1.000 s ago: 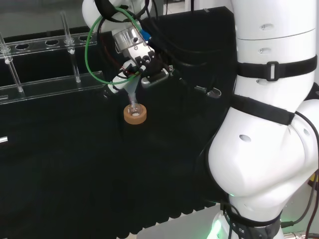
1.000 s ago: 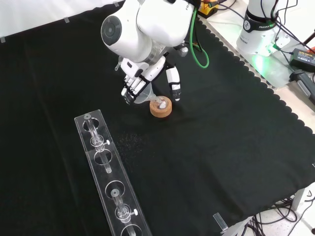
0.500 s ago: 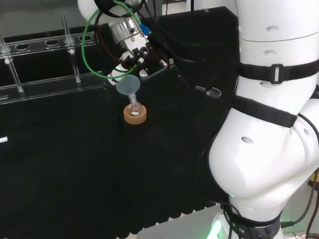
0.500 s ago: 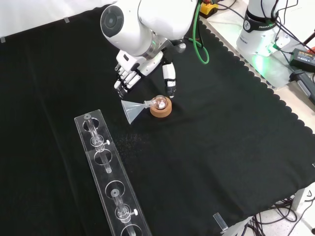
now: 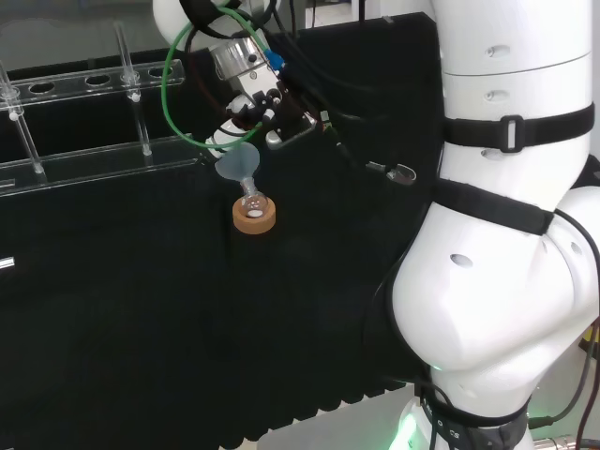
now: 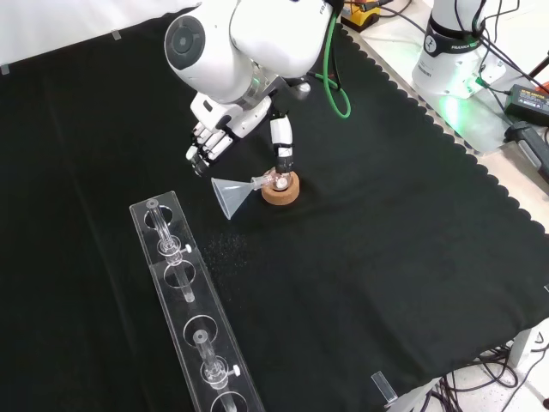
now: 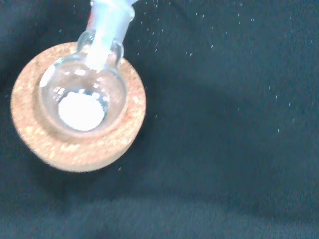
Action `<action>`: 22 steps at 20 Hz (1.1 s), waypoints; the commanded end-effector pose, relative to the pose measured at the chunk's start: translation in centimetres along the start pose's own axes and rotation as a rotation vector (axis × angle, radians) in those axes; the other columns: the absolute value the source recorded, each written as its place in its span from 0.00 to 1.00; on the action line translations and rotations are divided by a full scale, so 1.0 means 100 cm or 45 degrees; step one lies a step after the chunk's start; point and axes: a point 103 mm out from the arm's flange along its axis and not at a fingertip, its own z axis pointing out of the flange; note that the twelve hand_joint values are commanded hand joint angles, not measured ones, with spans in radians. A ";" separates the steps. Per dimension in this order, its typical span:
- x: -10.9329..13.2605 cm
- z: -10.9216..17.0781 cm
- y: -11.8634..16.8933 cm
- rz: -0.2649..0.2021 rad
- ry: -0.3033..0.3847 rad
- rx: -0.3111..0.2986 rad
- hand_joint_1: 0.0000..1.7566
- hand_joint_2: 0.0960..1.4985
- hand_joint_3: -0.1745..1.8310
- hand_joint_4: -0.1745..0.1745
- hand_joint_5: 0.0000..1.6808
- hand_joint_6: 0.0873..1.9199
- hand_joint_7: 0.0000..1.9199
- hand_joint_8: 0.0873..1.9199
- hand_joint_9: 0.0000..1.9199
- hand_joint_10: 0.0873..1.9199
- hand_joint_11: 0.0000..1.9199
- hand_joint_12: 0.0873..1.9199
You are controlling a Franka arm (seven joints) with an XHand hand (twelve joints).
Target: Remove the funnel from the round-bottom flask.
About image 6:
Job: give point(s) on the clear cloth clip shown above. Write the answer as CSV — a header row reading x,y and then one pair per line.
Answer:
x,y
384,388

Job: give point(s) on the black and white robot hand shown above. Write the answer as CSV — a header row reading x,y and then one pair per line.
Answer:
x,y
223,124

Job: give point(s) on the black power adapter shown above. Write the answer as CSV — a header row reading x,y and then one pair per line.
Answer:
x,y
529,103

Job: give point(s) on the round-bottom glass flask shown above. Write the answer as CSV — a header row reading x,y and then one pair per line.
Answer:
x,y
281,182

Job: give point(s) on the yellow stop button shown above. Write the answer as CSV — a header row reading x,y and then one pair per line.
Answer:
x,y
362,17

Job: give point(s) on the translucent plastic funnel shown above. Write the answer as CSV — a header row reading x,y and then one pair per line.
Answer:
x,y
231,195

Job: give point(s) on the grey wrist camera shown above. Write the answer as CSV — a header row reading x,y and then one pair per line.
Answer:
x,y
300,88

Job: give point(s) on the white table leg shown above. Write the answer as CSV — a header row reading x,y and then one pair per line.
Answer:
x,y
525,347

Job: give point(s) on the pale backdrop sheet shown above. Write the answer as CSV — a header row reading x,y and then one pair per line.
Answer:
x,y
51,21

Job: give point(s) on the black cloth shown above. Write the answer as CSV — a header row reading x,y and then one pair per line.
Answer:
x,y
343,279

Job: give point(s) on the clear tape piece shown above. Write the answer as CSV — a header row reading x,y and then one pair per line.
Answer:
x,y
116,35
4,69

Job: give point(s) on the clear acrylic funnel stand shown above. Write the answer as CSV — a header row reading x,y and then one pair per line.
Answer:
x,y
171,274

